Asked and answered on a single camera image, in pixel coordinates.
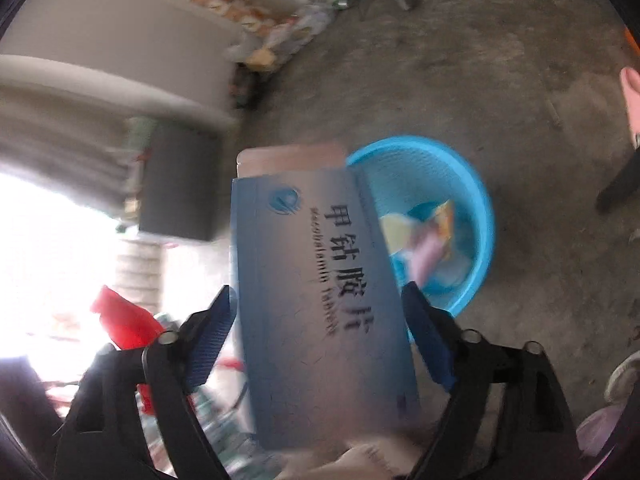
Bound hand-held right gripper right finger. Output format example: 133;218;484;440
400;280;583;480

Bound pink wrapper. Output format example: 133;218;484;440
407;232;446;286

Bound white shoe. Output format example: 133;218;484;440
605;350;640;401

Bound blue medicine box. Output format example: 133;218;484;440
230;142;423;453

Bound clear plastic bags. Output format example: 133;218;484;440
280;0;336;41

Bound red packet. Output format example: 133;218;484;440
90;285;166;351

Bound blue plastic basket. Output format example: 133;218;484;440
345;135;496;346

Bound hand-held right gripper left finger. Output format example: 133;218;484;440
52;285;238;480

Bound low cardboard carton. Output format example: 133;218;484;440
242;42;281;71

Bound pink cloth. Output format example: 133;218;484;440
575;405;626;458

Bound orange packet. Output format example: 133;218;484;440
430;200;456;241

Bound dark brown box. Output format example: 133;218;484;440
232;67;256;108

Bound grey curtain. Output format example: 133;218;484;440
0;87;151;221

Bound yellow wrapper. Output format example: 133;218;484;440
380;210;426;256

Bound white fleece garment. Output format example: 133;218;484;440
280;435;431;480

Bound grey cabinet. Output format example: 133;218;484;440
137;120;221;241

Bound pink rounded object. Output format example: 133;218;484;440
620;67;640;148

